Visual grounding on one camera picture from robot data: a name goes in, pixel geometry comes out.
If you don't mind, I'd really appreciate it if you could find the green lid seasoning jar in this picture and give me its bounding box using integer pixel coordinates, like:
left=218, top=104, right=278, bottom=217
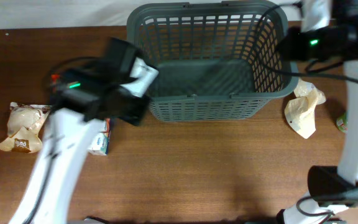
left=336, top=112, right=348, bottom=133

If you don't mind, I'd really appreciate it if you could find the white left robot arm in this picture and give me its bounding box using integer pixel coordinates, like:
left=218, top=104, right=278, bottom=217
left=11, top=38, right=158, bottom=223

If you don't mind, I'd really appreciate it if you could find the beige crumpled paper pouch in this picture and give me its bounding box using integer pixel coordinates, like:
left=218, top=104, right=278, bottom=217
left=284, top=78, right=326, bottom=139

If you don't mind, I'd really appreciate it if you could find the white tissue pack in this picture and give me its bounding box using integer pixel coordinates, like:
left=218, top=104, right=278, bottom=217
left=121, top=57, right=159, bottom=98

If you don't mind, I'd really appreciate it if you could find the white blue carton box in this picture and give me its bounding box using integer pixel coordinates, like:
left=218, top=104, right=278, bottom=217
left=88, top=118, right=111, bottom=156

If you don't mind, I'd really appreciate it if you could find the grey plastic basket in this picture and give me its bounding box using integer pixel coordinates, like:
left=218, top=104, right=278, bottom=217
left=126, top=1, right=298, bottom=122

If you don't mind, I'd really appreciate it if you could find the brown white snack bag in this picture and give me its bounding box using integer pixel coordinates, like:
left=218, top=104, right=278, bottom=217
left=0, top=102, right=51, bottom=153

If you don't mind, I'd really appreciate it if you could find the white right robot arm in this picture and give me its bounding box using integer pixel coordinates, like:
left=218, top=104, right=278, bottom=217
left=277, top=1, right=358, bottom=223

